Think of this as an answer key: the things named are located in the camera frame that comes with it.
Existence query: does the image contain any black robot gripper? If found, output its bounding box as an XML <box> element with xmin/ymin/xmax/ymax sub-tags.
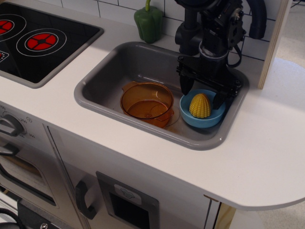
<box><xmin>177</xmin><ymin>55</ymin><xmax>241</xmax><ymax>110</ymax></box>

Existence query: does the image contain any yellow toy corn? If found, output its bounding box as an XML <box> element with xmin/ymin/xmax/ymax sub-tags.
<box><xmin>189</xmin><ymin>93</ymin><xmax>211</xmax><ymax>118</ymax></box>

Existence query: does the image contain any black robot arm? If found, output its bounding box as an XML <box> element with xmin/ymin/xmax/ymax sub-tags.
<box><xmin>177</xmin><ymin>0</ymin><xmax>246</xmax><ymax>110</ymax></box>

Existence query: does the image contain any light blue bowl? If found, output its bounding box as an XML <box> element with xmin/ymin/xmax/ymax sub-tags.
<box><xmin>180</xmin><ymin>89</ymin><xmax>226</xmax><ymax>128</ymax></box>

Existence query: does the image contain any grey sink basin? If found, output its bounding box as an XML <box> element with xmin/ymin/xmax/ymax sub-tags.
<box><xmin>74</xmin><ymin>42</ymin><xmax>249</xmax><ymax>150</ymax></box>

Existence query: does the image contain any orange transparent pot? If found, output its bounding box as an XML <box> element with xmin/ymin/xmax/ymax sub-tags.
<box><xmin>120</xmin><ymin>81</ymin><xmax>174</xmax><ymax>128</ymax></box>

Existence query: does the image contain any black toy faucet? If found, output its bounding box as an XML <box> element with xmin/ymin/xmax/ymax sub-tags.
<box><xmin>175</xmin><ymin>0</ymin><xmax>267</xmax><ymax>56</ymax></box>

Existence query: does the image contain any green toy bell pepper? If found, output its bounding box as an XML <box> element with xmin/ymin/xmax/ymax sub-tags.
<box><xmin>133</xmin><ymin>0</ymin><xmax>163</xmax><ymax>44</ymax></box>

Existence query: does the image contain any wooden side panel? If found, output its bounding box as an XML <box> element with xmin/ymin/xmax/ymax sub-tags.
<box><xmin>257</xmin><ymin>0</ymin><xmax>292</xmax><ymax>90</ymax></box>

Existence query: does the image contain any white cabinet door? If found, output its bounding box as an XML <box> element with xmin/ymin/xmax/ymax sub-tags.
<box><xmin>49</xmin><ymin>127</ymin><xmax>217</xmax><ymax>229</ymax></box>

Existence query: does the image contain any grey dispenser panel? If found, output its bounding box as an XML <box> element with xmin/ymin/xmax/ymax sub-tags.
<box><xmin>96</xmin><ymin>171</ymin><xmax>160</xmax><ymax>229</ymax></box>

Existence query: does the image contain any black toy stovetop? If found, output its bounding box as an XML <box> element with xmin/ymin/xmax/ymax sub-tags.
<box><xmin>0</xmin><ymin>2</ymin><xmax>104</xmax><ymax>89</ymax></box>

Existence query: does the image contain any toy oven door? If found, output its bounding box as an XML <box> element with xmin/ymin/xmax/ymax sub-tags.
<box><xmin>0</xmin><ymin>134</ymin><xmax>56</xmax><ymax>207</ymax></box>

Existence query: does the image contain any grey oven knob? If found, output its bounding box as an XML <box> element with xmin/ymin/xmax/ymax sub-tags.
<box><xmin>0</xmin><ymin>114</ymin><xmax>24</xmax><ymax>136</ymax></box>

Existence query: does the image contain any black cabinet door handle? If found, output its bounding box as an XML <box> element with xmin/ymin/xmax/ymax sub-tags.
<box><xmin>75</xmin><ymin>181</ymin><xmax>97</xmax><ymax>220</ymax></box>

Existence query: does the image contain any grey oven door handle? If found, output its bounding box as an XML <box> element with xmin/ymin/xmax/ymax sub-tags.
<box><xmin>0</xmin><ymin>140</ymin><xmax>20</xmax><ymax>156</ymax></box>

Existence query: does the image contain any black cable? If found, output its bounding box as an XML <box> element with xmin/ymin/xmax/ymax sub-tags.
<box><xmin>0</xmin><ymin>207</ymin><xmax>22</xmax><ymax>229</ymax></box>

